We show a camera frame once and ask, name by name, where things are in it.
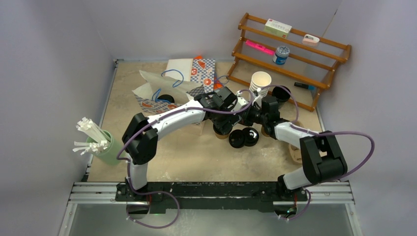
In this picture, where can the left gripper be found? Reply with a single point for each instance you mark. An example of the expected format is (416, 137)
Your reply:
(230, 116)

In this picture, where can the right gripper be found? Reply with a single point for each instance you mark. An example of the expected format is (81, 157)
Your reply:
(245, 119)

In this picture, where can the black lid stack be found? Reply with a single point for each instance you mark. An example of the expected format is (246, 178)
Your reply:
(237, 138)
(251, 136)

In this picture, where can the checkered paper bag blue handles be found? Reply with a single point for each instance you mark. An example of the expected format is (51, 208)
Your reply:
(161, 93)

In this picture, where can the brown paper cup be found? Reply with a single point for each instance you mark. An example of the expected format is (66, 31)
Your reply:
(266, 131)
(221, 136)

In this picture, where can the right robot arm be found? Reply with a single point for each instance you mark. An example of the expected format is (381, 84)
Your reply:
(321, 155)

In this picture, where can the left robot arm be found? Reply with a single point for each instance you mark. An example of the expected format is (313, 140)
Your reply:
(141, 137)

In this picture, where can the stack of flat paper bags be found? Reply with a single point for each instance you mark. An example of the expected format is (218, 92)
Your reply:
(199, 71)

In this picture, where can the dark paper cup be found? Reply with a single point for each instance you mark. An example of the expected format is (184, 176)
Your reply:
(282, 95)

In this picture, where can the stack of white paper cups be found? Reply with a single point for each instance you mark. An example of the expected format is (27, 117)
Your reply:
(260, 79)

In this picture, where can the black blue marker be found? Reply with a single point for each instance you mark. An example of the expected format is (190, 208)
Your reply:
(303, 86)

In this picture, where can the stack of pulp carriers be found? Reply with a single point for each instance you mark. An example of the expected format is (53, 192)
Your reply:
(295, 154)

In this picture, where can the pink highlighter pen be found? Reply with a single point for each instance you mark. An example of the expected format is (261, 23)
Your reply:
(259, 47)

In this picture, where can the wooden shelf rack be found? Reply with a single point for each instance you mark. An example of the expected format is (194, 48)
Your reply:
(292, 67)

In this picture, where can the blue white jar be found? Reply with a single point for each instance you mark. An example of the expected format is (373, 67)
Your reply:
(281, 54)

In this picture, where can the white green box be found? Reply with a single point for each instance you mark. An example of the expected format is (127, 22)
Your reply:
(277, 28)

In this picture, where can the white pink small device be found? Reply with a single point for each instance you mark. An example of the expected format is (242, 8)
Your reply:
(310, 40)

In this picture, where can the wrapped white straws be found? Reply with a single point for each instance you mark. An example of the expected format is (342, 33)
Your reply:
(99, 140)

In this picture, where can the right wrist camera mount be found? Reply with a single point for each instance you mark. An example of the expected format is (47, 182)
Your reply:
(258, 94)

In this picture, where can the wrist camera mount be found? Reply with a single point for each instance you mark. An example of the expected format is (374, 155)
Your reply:
(258, 94)
(240, 102)

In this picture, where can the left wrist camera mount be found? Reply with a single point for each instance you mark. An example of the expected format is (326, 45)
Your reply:
(240, 102)

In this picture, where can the black aluminium base frame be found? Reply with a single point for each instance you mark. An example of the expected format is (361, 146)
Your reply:
(260, 196)

